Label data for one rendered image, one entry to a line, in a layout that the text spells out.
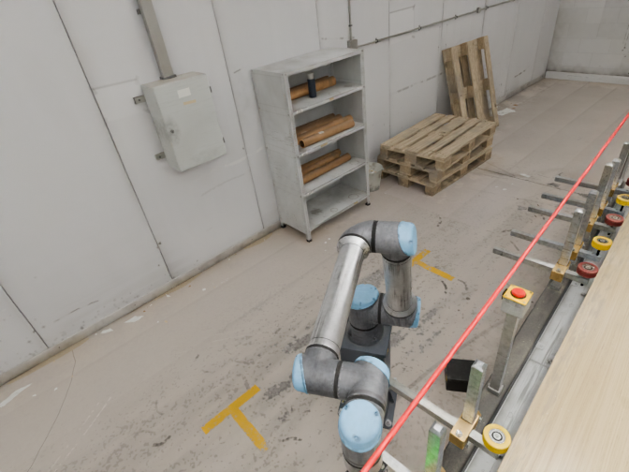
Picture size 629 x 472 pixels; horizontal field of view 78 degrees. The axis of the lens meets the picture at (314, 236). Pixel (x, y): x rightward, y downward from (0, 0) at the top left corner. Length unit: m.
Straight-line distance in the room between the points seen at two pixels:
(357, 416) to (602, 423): 0.92
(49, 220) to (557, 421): 2.96
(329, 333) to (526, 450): 0.73
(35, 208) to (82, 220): 0.29
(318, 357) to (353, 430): 0.20
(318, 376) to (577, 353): 1.07
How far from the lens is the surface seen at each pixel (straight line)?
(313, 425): 2.49
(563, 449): 1.51
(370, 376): 0.97
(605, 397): 1.67
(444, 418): 1.55
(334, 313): 1.09
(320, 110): 4.02
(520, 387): 1.95
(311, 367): 0.99
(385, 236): 1.33
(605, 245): 2.34
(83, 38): 2.99
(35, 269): 3.25
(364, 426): 0.89
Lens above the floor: 2.16
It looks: 34 degrees down
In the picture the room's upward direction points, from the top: 8 degrees counter-clockwise
